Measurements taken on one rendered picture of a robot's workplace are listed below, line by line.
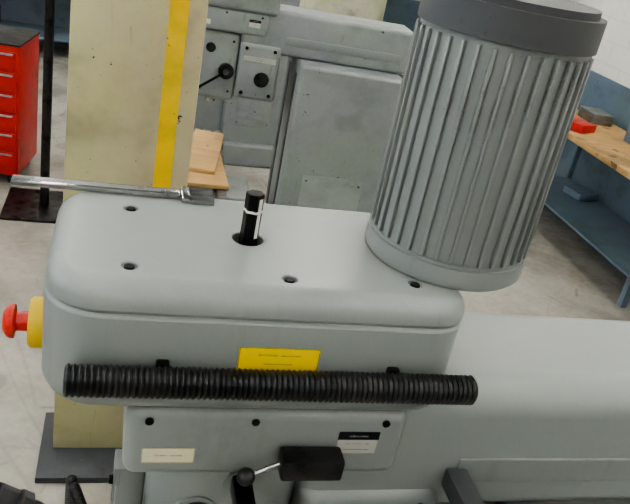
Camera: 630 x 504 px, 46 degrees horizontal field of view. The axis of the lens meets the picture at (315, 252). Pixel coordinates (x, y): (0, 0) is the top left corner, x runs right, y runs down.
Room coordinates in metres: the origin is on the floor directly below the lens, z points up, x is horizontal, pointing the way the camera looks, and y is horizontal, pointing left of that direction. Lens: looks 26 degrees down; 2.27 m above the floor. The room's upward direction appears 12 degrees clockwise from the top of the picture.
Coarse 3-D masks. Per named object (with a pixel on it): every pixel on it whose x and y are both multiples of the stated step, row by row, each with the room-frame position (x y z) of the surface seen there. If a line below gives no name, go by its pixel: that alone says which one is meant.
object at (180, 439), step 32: (128, 416) 0.65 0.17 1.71; (160, 416) 0.66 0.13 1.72; (192, 416) 0.67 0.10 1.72; (224, 416) 0.68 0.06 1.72; (256, 416) 0.69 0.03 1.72; (288, 416) 0.70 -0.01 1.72; (320, 416) 0.71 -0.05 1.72; (352, 416) 0.72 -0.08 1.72; (384, 416) 0.74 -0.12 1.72; (128, 448) 0.65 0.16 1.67; (160, 448) 0.66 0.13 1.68; (192, 448) 0.67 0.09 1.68; (224, 448) 0.68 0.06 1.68; (256, 448) 0.69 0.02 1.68; (352, 448) 0.72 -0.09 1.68; (384, 448) 0.74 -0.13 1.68
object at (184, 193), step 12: (12, 180) 0.81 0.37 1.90; (24, 180) 0.82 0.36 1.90; (36, 180) 0.82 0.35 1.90; (48, 180) 0.83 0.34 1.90; (60, 180) 0.84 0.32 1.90; (72, 180) 0.84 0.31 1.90; (108, 192) 0.84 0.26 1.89; (120, 192) 0.85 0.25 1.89; (132, 192) 0.85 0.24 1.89; (144, 192) 0.86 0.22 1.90; (156, 192) 0.86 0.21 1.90; (168, 192) 0.87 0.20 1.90; (180, 192) 0.88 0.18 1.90; (192, 192) 0.89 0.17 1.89; (204, 192) 0.90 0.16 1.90; (204, 204) 0.87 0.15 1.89
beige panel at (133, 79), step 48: (96, 0) 2.37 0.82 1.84; (144, 0) 2.41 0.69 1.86; (192, 0) 2.45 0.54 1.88; (96, 48) 2.37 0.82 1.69; (144, 48) 2.42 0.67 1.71; (192, 48) 2.46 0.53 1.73; (96, 96) 2.37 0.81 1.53; (144, 96) 2.42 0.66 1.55; (192, 96) 2.46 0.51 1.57; (96, 144) 2.38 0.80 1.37; (144, 144) 2.42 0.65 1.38; (48, 432) 2.43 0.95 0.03; (96, 432) 2.40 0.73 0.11; (48, 480) 2.19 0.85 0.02; (96, 480) 2.24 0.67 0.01
